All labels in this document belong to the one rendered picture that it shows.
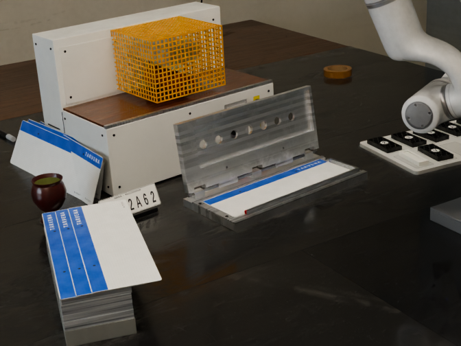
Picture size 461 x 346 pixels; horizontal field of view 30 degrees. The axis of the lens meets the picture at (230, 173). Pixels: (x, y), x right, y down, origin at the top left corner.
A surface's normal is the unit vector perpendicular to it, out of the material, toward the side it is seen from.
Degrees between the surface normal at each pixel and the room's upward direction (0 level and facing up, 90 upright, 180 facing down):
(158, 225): 0
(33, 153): 63
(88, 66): 90
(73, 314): 90
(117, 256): 0
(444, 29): 90
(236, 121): 81
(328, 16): 90
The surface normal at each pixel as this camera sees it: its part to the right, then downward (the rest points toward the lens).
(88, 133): -0.78, 0.27
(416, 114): -0.51, 0.33
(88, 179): -0.79, -0.10
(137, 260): -0.05, -0.93
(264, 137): 0.61, 0.11
